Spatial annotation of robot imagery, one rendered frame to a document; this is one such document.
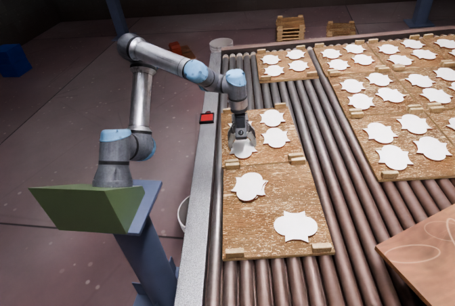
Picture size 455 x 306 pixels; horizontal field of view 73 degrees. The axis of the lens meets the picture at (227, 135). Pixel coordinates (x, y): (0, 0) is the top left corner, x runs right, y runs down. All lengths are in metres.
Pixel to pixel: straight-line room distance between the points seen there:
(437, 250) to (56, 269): 2.17
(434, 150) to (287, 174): 0.59
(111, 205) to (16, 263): 1.62
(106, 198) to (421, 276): 0.94
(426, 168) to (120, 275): 1.81
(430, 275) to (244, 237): 0.51
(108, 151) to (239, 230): 0.57
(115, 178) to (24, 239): 1.64
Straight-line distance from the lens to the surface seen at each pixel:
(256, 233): 1.08
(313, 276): 1.04
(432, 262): 1.00
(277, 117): 1.54
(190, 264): 1.08
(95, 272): 2.35
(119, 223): 1.23
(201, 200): 1.22
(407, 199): 1.29
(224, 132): 1.48
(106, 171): 1.26
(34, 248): 2.70
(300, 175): 1.26
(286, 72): 1.96
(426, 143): 1.51
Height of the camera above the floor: 1.83
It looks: 38 degrees down
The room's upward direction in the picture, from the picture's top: 8 degrees counter-clockwise
